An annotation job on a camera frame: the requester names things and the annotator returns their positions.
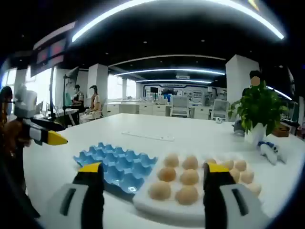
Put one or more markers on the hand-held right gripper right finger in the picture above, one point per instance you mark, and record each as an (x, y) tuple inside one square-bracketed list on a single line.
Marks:
[(214, 190)]

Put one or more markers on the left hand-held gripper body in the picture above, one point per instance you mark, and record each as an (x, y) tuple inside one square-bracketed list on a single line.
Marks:
[(26, 102)]

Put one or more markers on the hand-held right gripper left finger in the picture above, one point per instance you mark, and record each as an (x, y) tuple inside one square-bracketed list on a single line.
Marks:
[(93, 190)]

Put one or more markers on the cluster of brown eggs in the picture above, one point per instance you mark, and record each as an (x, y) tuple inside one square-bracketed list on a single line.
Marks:
[(189, 177)]

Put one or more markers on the blue egg tray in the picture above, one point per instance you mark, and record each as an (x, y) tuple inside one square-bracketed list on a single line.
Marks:
[(124, 164)]

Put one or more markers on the white foam egg holder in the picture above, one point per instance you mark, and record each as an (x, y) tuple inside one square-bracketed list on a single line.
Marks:
[(164, 210)]

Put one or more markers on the person's left hand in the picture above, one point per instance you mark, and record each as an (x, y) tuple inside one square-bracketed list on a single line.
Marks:
[(16, 133)]

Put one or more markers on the white table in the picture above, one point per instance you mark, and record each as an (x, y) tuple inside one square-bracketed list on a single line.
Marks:
[(95, 133)]

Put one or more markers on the hanging dark display screen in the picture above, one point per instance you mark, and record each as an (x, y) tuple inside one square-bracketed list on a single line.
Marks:
[(57, 50)]

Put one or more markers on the grey rounded object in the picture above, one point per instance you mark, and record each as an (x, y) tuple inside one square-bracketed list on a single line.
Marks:
[(238, 130)]

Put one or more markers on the white and blue controller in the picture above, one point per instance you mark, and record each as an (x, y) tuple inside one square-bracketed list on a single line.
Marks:
[(269, 155), (281, 155)]

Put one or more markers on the small white round device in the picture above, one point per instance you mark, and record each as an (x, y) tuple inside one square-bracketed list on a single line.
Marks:
[(218, 120)]

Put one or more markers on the white office chair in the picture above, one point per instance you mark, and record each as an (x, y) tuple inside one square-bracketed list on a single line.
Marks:
[(179, 105), (220, 107)]

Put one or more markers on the long curved ceiling light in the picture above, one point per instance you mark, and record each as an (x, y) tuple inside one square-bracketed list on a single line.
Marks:
[(77, 36)]

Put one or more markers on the green plant in white pot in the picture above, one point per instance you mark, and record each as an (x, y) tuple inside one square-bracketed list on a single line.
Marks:
[(258, 107)]

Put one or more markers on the white cabinet row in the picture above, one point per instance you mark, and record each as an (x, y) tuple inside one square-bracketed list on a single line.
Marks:
[(145, 108)]

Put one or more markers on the black monitor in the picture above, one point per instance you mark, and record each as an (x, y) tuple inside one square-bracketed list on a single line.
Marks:
[(154, 90)]

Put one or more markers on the curved ceiling light strip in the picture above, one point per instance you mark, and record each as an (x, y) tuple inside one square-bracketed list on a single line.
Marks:
[(174, 80), (170, 70)]

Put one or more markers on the straight ceiling light strip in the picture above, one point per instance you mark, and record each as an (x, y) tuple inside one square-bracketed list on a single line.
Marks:
[(278, 92)]

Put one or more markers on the ceiling air conditioner unit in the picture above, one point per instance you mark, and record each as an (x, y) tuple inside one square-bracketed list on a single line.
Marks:
[(182, 76)]

